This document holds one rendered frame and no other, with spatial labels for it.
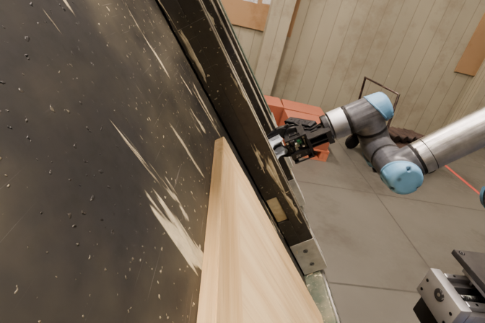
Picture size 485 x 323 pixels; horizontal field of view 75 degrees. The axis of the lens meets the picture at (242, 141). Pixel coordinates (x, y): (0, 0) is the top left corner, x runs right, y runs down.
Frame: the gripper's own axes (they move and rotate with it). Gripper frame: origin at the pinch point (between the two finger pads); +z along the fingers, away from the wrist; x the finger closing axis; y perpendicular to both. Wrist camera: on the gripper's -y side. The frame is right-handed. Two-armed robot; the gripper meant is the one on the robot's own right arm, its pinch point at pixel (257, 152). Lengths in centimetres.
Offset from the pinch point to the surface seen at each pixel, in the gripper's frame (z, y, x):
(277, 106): 0, -281, 102
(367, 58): -150, -410, 138
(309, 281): 1.0, 13.6, 38.0
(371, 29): -165, -410, 100
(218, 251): 0, 52, -18
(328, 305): -2.2, 22.1, 38.0
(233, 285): 0, 54, -15
